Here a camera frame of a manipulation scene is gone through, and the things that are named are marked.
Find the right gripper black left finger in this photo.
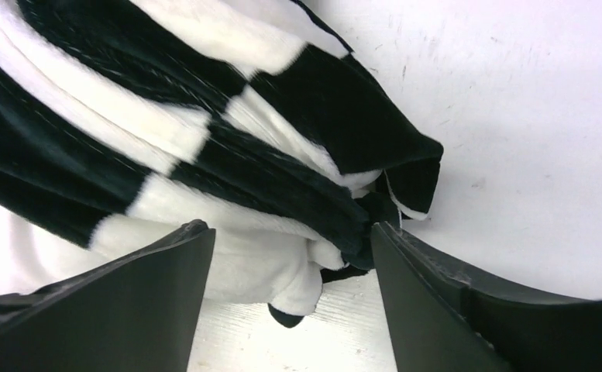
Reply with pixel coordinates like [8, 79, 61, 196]
[0, 220, 215, 372]

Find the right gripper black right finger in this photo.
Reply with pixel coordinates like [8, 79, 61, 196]
[371, 223, 602, 371]

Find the black and white checkered pillowcase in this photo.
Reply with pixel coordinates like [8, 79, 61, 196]
[0, 1, 444, 328]

